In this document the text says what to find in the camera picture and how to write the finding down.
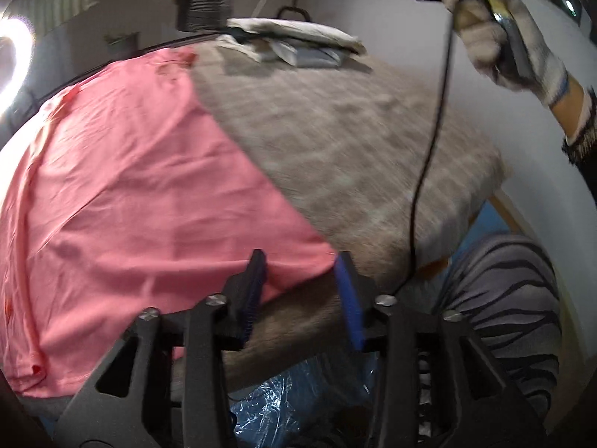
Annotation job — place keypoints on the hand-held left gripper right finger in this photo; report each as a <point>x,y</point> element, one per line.
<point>350,298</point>

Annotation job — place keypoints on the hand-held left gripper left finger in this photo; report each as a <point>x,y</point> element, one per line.
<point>249,298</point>

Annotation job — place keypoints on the pink shirt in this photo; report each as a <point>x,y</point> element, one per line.
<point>140,196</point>

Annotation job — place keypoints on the person's right forearm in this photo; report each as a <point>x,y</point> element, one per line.
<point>576,116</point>

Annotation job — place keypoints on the pile of folded light clothes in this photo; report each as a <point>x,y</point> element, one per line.
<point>298,30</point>

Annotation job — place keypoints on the person's right hand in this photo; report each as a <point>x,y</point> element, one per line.
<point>543,56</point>

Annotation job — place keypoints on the blue plastic bag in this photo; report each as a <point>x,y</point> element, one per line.
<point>280,396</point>

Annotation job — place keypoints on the light grey folded cloth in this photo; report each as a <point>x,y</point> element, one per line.
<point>312,56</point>

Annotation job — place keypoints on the dark folded cloth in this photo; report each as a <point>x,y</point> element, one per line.
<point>242,33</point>

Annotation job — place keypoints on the zebra striped pants leg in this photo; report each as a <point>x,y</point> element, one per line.
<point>503,289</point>

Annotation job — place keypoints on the small white folded cloth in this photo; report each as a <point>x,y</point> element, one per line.
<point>245,49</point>

